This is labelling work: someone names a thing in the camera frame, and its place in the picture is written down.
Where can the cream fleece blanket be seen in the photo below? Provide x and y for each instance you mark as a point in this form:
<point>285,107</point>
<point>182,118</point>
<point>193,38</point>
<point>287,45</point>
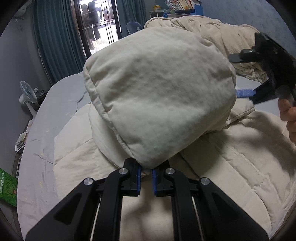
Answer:
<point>222,37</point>

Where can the cream puffer jacket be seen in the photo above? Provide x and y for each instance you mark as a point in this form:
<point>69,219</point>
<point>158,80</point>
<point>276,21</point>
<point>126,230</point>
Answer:
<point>166,93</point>

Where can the stack of magazines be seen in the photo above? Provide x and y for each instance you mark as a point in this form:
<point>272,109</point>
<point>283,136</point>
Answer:
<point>21,141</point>

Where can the white bathroom scale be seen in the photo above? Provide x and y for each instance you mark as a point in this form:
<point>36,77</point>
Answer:
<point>18,166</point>

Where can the blue grey chair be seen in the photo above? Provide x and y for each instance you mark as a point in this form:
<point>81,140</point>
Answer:
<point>133,27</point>

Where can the teal curtain right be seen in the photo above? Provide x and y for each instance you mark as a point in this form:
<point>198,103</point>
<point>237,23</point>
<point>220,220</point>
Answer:
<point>130,11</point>

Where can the teal curtain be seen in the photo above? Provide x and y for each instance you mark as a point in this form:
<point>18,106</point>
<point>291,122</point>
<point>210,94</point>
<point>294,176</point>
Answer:
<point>57,39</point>
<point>130,11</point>

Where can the green paper bag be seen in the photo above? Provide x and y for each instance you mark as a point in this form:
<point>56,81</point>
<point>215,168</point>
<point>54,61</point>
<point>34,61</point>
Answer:
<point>9,185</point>

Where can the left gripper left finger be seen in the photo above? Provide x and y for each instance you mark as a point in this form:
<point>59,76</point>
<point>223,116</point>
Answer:
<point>92,210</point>

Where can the row of books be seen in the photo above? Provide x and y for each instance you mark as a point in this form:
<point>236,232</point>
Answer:
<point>179,5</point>

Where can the white standing fan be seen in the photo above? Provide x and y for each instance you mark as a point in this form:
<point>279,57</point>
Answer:
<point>28,96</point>

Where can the person's right hand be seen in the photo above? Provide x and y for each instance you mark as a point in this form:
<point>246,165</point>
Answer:
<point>288,114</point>

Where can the glass balcony door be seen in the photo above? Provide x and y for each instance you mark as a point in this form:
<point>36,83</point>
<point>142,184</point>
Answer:
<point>98,24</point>

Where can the teal curtain left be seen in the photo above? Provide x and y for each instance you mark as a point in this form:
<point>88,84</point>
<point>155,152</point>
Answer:
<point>57,39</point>

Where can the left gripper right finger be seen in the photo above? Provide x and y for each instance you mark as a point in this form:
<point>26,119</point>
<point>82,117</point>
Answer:
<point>201,210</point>

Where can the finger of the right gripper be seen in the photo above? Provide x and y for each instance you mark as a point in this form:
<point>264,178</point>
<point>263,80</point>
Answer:
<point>245,93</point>

